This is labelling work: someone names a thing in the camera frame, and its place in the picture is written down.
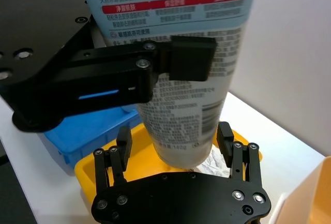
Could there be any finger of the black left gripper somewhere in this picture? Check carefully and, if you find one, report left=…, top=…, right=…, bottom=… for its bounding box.
left=55, top=35, right=217, bottom=117
left=82, top=17, right=106, bottom=51

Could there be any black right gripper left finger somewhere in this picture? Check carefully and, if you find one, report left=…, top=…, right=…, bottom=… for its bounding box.
left=93, top=125, right=133, bottom=195

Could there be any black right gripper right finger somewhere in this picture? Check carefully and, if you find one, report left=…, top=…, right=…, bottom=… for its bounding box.
left=216, top=121, right=263, bottom=188

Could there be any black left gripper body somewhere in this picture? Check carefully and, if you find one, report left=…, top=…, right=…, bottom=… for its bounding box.
left=0, top=0, right=93, bottom=133

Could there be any white and blue cosmetic tube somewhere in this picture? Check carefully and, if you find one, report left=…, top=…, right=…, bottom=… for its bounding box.
left=77, top=0, right=259, bottom=169

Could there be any yellow plastic bin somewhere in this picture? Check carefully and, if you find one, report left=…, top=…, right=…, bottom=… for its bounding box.
left=74, top=122, right=263, bottom=209

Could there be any white printed packet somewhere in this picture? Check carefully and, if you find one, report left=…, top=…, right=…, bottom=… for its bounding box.
left=198, top=149, right=232, bottom=180

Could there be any blue plastic bin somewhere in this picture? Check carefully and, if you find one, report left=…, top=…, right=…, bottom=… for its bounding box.
left=37, top=104, right=143, bottom=177

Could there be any tan cardboard box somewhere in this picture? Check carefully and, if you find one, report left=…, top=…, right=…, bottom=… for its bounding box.
left=268, top=156, right=331, bottom=224

